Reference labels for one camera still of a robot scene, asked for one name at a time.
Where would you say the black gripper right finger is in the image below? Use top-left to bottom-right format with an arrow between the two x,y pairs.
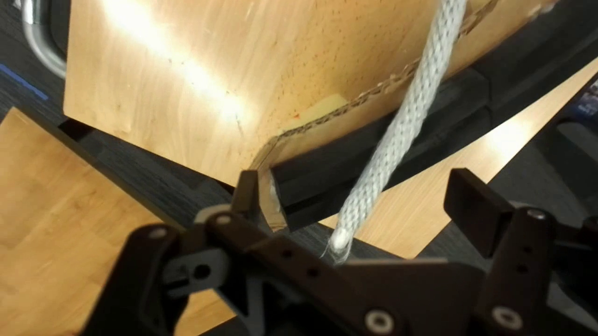
445,166 -> 598,336

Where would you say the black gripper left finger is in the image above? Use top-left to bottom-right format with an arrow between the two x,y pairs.
80,168 -> 375,336

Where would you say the white braided rope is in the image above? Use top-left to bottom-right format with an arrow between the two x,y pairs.
323,0 -> 471,267

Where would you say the dark grey office chair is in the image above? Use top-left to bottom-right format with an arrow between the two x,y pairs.
538,86 -> 598,217

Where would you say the black curved foam channel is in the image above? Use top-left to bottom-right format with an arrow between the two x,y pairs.
269,15 -> 598,235

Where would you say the steel cart handle bar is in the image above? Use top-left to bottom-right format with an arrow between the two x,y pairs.
20,0 -> 69,80

